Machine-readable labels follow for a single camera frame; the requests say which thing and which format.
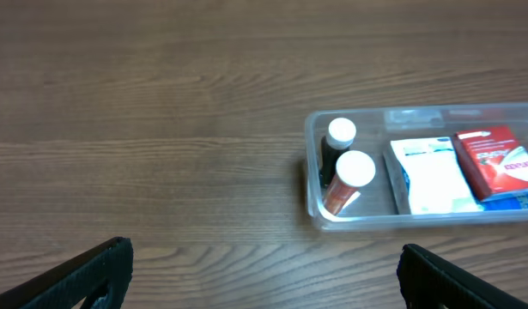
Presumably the orange bottle white cap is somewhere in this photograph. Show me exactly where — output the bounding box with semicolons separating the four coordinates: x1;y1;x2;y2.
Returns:
324;150;376;215

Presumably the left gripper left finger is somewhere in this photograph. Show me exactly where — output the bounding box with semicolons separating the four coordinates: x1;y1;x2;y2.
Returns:
0;237;134;308

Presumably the dark bottle white cap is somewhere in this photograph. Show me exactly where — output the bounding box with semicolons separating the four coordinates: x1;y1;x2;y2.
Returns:
319;118;356;188

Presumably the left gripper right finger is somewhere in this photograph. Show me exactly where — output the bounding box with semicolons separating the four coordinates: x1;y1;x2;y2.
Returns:
397;244;528;309

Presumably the clear plastic container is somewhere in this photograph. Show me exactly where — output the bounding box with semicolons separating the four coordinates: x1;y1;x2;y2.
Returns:
305;103;528;231

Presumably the white packet box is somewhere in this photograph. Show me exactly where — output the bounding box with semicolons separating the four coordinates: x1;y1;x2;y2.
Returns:
384;136;482;215

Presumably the red packet box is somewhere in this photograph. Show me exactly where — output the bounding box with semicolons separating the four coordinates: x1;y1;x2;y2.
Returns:
452;125;528;202

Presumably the blue packet box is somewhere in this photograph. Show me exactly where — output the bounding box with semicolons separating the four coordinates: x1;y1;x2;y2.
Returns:
479;194;528;211

